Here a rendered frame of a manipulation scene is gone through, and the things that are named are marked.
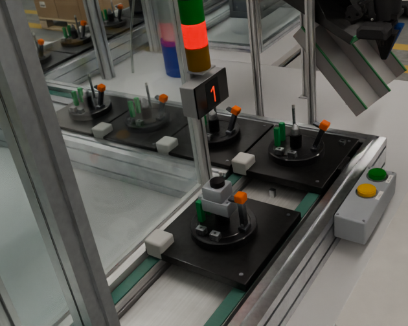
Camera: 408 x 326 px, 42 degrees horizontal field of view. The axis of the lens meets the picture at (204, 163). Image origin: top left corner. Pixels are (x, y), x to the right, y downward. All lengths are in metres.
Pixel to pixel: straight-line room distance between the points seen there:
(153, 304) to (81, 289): 0.59
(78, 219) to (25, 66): 0.14
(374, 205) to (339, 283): 0.19
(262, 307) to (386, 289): 0.29
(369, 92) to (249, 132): 0.36
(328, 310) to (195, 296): 0.26
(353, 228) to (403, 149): 0.48
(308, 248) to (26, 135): 0.77
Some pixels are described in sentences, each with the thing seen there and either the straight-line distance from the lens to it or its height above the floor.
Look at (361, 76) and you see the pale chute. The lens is 1.57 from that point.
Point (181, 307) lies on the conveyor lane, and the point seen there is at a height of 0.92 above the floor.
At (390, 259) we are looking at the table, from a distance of 1.21.
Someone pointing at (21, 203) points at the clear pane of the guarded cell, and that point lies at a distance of 0.43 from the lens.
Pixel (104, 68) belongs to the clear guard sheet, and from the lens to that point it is 0.96.
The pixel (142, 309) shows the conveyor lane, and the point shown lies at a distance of 1.06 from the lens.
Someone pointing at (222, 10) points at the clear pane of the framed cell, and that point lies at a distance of 2.38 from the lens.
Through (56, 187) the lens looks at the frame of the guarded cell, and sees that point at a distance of 0.43.
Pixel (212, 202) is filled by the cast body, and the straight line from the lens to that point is 1.05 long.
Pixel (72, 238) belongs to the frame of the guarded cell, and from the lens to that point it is 0.45.
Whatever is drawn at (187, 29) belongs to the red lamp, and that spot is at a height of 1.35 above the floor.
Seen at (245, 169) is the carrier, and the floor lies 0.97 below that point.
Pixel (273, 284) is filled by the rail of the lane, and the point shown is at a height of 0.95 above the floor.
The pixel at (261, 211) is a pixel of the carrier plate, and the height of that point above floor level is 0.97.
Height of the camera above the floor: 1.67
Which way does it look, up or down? 31 degrees down
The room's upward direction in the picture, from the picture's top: 9 degrees counter-clockwise
